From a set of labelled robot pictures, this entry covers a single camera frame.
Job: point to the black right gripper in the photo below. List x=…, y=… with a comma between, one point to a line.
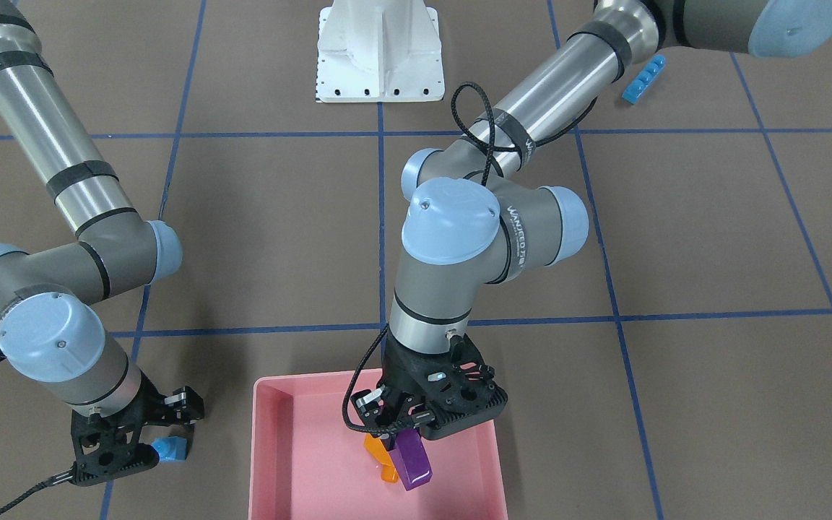
x=147, y=401

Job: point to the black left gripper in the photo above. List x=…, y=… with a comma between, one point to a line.
x=396, y=380

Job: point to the small blue block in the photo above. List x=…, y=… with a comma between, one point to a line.
x=171, y=449

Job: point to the purple block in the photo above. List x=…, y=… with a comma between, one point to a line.
x=411, y=462

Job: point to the orange block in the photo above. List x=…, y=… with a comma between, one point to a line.
x=375, y=447

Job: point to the long blue block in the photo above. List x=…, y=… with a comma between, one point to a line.
x=644, y=79

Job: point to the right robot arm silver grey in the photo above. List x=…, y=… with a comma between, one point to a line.
x=50, y=331

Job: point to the pink plastic box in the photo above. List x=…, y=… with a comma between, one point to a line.
x=305, y=464

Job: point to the white camera stand pillar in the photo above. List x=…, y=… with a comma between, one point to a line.
x=379, y=51

